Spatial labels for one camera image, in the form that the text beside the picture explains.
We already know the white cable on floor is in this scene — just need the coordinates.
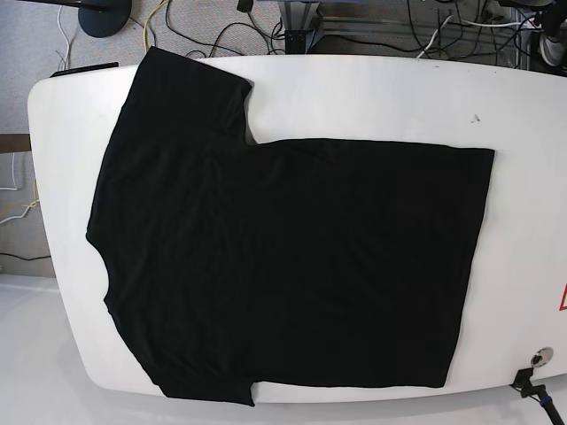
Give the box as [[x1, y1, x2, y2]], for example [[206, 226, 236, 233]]
[[0, 152, 41, 225]]

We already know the black clamp with cable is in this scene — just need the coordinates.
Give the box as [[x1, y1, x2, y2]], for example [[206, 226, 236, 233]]
[[510, 367, 565, 425]]

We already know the aluminium frame post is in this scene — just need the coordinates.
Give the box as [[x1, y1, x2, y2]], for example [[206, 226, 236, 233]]
[[277, 1, 323, 55]]

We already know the white power cable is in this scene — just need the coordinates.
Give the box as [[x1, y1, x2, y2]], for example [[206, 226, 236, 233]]
[[416, 12, 532, 59]]

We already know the yellow cable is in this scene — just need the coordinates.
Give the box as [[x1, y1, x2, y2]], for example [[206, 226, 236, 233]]
[[142, 0, 170, 57]]

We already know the round black stand base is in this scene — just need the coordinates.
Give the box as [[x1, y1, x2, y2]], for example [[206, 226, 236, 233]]
[[78, 0, 132, 38]]

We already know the black T-shirt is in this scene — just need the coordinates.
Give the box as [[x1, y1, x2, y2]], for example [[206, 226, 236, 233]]
[[86, 48, 494, 406]]

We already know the round metal table grommet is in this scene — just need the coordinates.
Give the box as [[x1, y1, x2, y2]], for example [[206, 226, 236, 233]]
[[531, 347, 554, 368]]

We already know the red warning triangle sticker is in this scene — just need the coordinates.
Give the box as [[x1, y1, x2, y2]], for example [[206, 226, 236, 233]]
[[559, 285, 567, 311]]

